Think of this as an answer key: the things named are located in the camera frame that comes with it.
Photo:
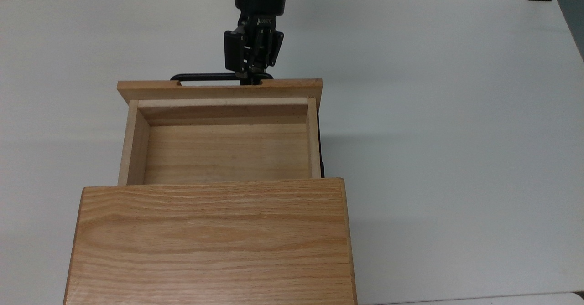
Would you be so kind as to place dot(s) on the light wooden drawer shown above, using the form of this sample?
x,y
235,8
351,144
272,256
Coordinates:
x,y
228,154

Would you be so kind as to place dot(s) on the oak wooden cabinet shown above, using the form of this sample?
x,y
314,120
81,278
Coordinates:
x,y
210,245

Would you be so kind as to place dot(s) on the black drawer slide rail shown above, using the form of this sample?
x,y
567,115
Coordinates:
x,y
321,150

